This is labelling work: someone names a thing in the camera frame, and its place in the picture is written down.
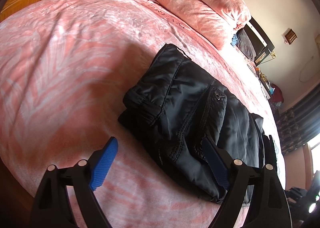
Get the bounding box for bed with pink blanket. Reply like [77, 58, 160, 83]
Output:
[0, 0, 285, 228]

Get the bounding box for grey pillow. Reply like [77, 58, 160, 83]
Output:
[235, 28, 257, 61]

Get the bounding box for large pink pillow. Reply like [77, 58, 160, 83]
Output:
[139, 0, 235, 51]

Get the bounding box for wooden wall lamp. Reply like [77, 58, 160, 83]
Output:
[284, 28, 298, 43]

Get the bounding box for red clothes pile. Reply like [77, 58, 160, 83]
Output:
[271, 83, 285, 104]

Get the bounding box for dark wooden headboard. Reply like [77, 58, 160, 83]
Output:
[246, 16, 275, 67]

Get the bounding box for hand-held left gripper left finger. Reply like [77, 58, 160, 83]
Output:
[30, 137, 118, 228]

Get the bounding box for thin wall cord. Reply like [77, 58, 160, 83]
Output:
[299, 55, 316, 83]

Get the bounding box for black quilted pants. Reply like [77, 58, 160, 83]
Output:
[117, 43, 266, 205]

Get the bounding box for dark patterned curtain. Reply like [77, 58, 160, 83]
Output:
[276, 85, 320, 155]

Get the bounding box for window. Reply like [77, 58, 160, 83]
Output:
[304, 138, 320, 176]

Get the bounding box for dark cluttered nightstand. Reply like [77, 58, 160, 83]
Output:
[256, 66, 274, 99]

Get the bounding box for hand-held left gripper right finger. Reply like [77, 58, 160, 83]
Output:
[202, 137, 292, 228]

